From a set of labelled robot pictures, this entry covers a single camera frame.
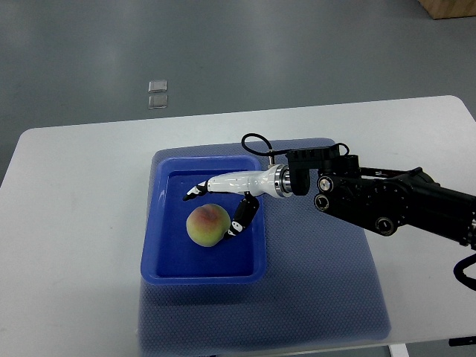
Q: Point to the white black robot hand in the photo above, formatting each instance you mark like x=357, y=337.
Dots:
x=251, y=184

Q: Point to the green red peach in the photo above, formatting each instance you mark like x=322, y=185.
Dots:
x=206, y=225

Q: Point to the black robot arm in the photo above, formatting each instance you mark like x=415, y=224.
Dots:
x=380, y=200

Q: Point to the upper metal floor plate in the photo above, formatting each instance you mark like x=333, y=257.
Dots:
x=157, y=86

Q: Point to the blue grey textured mat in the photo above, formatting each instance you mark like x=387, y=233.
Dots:
x=320, y=287

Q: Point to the blue plastic tray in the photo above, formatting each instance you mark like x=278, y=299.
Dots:
x=169, y=256

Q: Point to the white table leg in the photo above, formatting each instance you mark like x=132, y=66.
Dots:
x=398, y=350

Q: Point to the brown wooden box corner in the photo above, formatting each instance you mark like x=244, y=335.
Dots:
x=449, y=9

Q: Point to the black bracket under table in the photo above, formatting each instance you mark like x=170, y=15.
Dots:
x=462, y=341

